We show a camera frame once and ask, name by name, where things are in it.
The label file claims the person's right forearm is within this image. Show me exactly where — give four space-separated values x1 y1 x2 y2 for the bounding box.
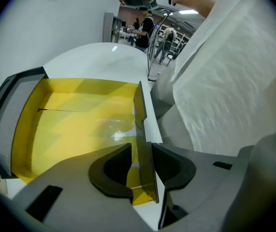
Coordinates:
173 0 217 18

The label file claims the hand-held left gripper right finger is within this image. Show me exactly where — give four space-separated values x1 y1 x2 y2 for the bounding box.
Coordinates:
151 143 249 232

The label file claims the black hanging cable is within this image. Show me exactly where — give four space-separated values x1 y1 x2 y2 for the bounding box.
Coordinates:
146 11 175 82

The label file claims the white shelving rack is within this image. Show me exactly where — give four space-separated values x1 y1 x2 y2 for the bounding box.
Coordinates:
159 24 192 55

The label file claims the yellow plastic tray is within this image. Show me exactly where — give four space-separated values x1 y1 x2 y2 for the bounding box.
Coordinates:
11 77 160 206

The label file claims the grey shelf unit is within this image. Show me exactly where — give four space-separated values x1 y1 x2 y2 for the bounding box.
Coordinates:
103 12 123 43

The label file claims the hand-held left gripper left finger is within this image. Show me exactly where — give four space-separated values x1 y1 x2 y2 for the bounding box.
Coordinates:
12 143 153 232

